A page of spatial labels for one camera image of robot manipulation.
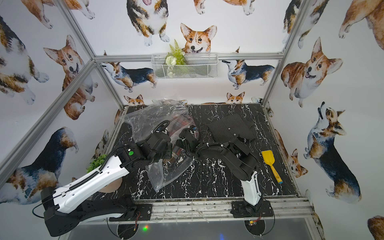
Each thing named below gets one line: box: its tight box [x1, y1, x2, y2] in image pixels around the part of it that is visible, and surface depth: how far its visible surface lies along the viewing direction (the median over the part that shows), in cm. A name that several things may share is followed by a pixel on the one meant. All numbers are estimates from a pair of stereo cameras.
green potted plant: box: [86, 154, 108, 174], surface depth 74 cm
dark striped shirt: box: [207, 113, 256, 143], surface depth 106 cm
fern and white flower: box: [164, 39, 187, 78], surface depth 85 cm
